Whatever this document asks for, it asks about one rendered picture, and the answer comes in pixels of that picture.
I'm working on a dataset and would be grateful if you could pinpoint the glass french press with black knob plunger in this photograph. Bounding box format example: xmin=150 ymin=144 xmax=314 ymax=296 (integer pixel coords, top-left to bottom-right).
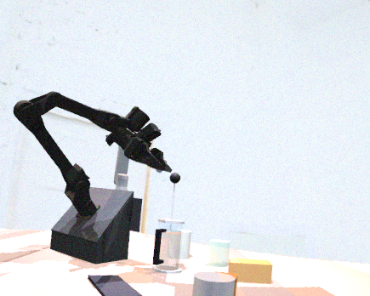
xmin=152 ymin=173 xmax=185 ymax=274

